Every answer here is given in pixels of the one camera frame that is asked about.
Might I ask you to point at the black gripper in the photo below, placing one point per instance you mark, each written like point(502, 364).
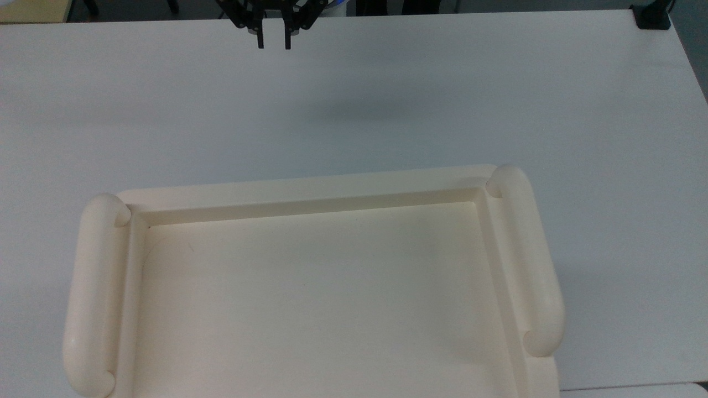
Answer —
point(271, 8)

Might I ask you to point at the cream rounded cabinet side rail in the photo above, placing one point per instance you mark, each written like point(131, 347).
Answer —
point(91, 293)
point(531, 260)

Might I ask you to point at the black chair leg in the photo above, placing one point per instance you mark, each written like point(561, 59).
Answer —
point(172, 5)
point(92, 6)

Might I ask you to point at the yellow wooden table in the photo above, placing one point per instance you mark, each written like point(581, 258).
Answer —
point(30, 10)

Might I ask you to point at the black table clamp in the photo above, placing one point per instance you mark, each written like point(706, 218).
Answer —
point(651, 15)

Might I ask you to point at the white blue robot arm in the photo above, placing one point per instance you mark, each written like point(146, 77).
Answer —
point(336, 6)

